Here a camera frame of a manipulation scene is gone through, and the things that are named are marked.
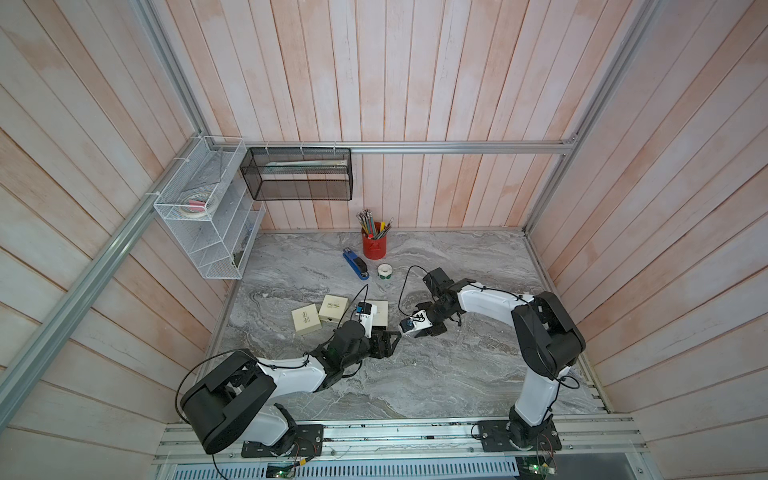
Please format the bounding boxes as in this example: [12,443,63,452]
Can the large cream jewelry box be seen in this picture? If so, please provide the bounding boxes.
[368,300,389,329]

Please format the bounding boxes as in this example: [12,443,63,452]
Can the small cream jewelry box front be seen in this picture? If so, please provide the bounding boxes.
[291,304,322,335]

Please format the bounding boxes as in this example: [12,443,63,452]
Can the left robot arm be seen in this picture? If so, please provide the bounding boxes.
[180,321,402,456]

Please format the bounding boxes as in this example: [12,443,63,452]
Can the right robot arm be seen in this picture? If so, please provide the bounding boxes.
[400,268,586,450]

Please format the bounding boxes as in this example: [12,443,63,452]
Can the green sticker roll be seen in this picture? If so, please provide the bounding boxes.
[377,263,394,280]

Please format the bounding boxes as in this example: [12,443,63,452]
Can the blue stapler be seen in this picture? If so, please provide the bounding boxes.
[343,247,370,280]

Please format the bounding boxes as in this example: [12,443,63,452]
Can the red pen holder cup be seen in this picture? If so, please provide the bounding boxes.
[361,222,387,260]

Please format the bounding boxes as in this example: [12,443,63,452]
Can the pens in cup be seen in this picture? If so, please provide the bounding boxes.
[356,209,392,240]

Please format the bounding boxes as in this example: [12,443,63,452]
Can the tape roll on shelf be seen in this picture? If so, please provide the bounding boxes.
[178,191,218,219]

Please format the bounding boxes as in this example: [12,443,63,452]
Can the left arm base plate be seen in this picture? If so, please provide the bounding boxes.
[241,424,324,460]

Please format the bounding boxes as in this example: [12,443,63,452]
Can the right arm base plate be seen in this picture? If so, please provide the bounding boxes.
[476,416,562,453]

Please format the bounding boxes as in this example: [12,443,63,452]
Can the black mesh wall basket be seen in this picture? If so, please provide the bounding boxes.
[240,147,354,201]

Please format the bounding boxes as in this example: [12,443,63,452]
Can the aluminium front rail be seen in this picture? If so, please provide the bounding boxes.
[153,414,649,464]

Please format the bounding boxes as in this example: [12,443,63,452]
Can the white wire wall shelf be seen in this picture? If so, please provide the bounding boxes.
[154,136,264,280]

